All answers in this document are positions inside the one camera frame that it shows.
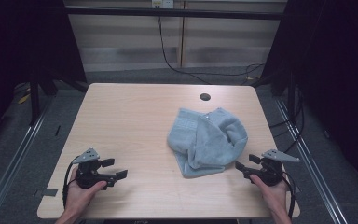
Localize light blue towel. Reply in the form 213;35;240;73
167;106;249;179

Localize person's right hand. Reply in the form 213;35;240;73
249;174;290;217

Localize metal floor rail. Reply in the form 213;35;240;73
274;96;350;224
0;101;54;224

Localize black horizontal frame bar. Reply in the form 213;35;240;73
64;7;286;21

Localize grey tape patch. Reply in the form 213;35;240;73
41;188;59;198

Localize white wall outlet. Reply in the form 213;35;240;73
151;0;175;9

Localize black curtain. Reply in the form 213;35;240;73
259;0;358;195
0;0;88;153

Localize long black wall cable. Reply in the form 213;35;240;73
157;15;266;86

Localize black metal stand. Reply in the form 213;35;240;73
28;69;42;126

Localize person's left hand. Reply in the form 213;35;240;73
63;167;108;217

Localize black floor cables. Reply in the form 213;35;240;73
268;87;306;154

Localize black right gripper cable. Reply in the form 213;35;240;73
281;171;296;219

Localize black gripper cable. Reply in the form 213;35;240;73
281;171;296;219
62;158;79;210

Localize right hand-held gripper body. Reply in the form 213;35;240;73
244;148;301;188

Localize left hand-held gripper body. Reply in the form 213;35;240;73
73;147;117;190

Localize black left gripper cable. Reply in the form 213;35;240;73
62;158;79;210

